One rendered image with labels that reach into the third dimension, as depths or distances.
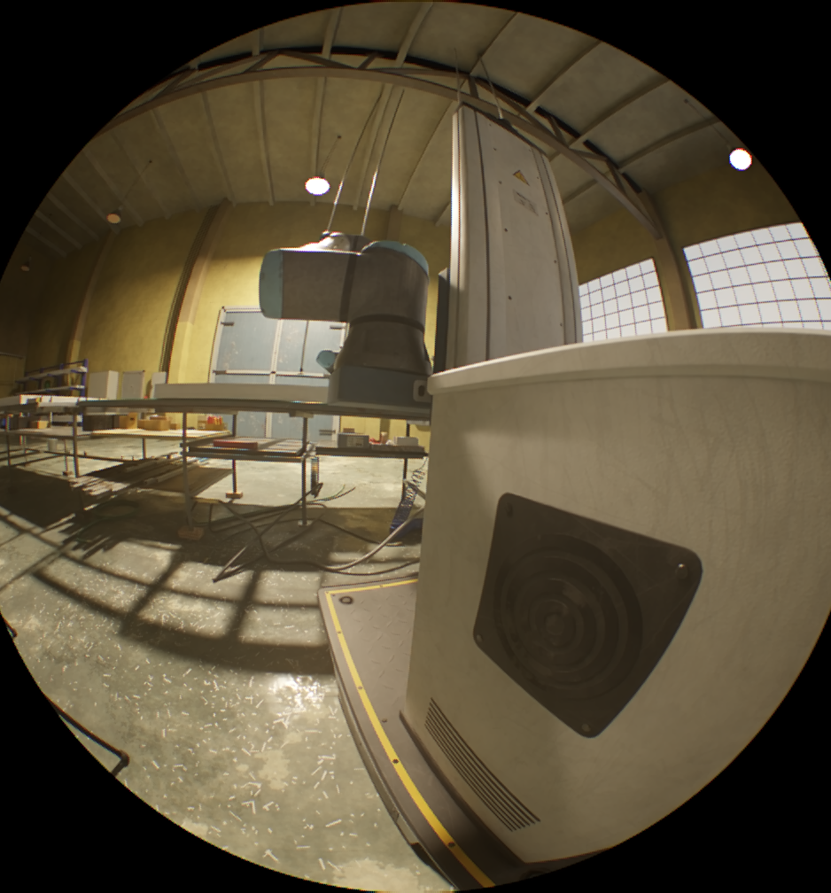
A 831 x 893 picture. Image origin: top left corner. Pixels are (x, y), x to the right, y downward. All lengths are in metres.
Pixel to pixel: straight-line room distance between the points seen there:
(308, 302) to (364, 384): 0.19
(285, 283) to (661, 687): 0.61
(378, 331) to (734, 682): 0.53
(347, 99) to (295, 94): 1.28
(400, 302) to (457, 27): 7.41
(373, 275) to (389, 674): 0.74
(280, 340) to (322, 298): 7.69
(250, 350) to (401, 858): 8.59
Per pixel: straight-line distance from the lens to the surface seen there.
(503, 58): 7.83
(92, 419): 3.10
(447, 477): 0.22
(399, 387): 0.45
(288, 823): 0.82
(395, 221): 10.09
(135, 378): 10.44
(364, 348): 0.47
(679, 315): 7.77
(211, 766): 0.90
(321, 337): 8.07
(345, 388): 0.43
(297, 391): 1.23
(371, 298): 0.51
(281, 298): 0.53
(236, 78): 6.44
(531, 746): 0.24
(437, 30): 7.67
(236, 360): 8.41
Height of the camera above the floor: 0.79
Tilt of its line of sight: 5 degrees down
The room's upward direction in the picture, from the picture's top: 4 degrees clockwise
